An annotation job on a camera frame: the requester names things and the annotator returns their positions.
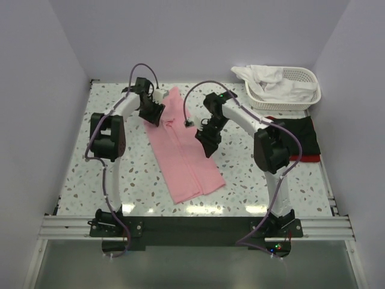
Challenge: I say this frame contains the white laundry basket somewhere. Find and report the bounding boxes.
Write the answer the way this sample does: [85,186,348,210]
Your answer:
[244,65,321,111]

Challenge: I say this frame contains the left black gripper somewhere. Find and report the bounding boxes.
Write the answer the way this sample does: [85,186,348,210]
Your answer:
[139,98,165,127]

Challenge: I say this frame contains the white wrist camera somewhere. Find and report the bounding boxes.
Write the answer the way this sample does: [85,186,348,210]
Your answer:
[153,89,169,103]
[184,116,202,129]

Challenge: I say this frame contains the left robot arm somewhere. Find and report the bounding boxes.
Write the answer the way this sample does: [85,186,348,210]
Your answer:
[85,77,165,238]

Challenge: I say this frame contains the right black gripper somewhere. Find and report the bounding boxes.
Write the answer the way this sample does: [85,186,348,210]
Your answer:
[196,116,229,159]

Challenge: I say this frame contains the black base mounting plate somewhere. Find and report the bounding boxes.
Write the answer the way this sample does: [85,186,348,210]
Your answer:
[88,215,304,256]

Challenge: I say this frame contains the pink t shirt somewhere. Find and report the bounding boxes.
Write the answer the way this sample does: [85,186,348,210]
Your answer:
[144,87,226,204]

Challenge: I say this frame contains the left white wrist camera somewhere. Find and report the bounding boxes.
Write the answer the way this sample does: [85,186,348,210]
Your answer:
[153,89,169,103]

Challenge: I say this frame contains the red folded t shirt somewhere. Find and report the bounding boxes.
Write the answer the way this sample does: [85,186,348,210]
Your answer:
[264,115,321,164]

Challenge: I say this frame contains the white t shirt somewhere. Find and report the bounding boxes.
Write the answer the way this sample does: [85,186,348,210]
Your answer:
[231,65,318,103]

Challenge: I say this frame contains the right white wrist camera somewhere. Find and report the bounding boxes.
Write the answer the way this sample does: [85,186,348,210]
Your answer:
[184,116,202,129]

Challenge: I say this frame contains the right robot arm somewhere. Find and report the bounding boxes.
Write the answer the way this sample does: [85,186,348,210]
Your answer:
[196,92,295,237]

